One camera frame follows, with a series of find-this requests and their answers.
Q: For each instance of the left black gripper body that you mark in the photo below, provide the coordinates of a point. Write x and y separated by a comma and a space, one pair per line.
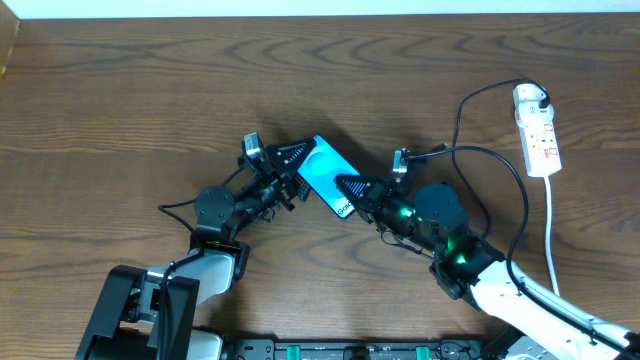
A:
275, 172

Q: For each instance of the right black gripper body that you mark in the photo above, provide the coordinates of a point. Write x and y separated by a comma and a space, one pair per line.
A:
376, 192

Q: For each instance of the blue Samsung Galaxy smartphone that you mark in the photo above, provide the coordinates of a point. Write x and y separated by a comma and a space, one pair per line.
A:
319, 170

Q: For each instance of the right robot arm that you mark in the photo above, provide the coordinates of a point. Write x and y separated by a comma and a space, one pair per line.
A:
467, 267

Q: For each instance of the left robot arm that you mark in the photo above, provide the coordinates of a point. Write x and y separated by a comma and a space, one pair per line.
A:
149, 313

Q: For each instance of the white charger plug adapter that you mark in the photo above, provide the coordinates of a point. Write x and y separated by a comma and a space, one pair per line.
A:
530, 92

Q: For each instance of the white power strip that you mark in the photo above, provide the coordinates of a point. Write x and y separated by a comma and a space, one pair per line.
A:
537, 134

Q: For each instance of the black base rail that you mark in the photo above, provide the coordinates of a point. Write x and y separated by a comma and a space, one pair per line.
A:
268, 349

